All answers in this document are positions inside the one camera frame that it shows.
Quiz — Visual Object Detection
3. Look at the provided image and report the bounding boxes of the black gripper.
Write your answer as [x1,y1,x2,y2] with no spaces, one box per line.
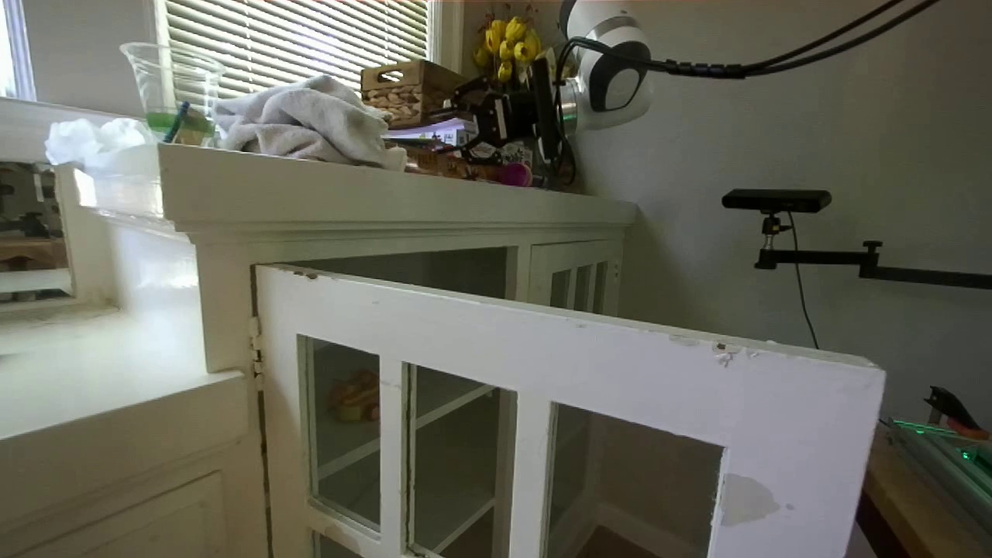
[479,58,564,165]

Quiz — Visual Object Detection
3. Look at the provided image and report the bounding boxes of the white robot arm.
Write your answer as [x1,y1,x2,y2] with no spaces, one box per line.
[456,0,650,182]

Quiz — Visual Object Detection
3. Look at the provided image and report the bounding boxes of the white wooden cabinet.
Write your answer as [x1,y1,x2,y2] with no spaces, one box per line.
[161,145,632,558]

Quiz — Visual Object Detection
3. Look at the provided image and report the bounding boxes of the white glass-pane cabinet door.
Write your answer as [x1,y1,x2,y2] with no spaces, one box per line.
[259,266,883,558]

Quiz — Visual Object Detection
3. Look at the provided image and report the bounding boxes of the low white cabinet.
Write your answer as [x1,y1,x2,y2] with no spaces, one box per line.
[0,209,272,558]

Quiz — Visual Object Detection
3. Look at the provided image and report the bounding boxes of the yellow artificial flowers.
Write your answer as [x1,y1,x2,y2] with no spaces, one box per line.
[471,14,545,87]

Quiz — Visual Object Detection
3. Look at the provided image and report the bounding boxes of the wicker basket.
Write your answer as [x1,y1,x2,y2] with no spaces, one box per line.
[361,58,465,128]

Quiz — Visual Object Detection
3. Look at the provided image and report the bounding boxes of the grey crumpled towel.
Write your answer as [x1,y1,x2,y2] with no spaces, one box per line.
[213,73,408,170]

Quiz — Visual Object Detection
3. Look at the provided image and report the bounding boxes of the window blinds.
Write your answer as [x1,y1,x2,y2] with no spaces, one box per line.
[164,0,433,98]

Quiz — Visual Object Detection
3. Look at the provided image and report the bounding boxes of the wooden side table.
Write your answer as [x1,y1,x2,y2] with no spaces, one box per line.
[857,435,992,558]

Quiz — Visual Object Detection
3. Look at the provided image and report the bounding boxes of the black stereo camera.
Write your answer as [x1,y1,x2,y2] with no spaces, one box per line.
[723,190,830,213]

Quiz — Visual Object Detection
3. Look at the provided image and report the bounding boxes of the black cable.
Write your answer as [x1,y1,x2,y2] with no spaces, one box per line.
[787,209,824,351]

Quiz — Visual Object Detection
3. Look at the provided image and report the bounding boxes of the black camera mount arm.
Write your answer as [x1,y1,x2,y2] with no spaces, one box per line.
[758,213,992,292]

